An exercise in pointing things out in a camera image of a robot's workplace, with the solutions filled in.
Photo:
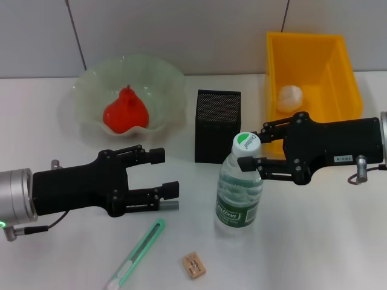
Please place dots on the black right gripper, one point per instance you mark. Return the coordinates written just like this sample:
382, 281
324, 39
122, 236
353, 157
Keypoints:
332, 142

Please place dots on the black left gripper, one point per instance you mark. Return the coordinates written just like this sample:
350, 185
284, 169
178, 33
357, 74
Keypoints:
75, 188

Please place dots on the clear plastic water bottle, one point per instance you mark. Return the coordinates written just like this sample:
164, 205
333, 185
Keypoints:
236, 196

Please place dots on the white paper ball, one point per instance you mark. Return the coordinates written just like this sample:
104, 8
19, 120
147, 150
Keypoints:
290, 98

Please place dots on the red-orange fruit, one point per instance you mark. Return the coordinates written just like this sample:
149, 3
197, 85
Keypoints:
127, 114

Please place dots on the grey marker pen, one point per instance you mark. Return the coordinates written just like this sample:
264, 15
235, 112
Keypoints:
170, 206

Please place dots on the black mesh pen holder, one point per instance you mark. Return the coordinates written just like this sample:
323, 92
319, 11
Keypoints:
211, 121

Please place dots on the green utility knife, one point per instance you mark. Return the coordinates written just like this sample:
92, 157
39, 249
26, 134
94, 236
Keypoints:
145, 241

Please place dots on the green glass fruit plate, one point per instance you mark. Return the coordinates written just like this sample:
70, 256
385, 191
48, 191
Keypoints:
90, 90

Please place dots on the yellow plastic bin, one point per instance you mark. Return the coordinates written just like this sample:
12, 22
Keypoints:
302, 60

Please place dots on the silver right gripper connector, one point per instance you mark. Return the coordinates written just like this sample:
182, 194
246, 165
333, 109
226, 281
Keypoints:
362, 167

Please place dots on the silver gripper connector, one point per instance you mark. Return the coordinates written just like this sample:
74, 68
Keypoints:
362, 167
56, 164

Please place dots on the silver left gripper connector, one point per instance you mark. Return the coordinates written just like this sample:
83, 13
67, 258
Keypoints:
56, 164

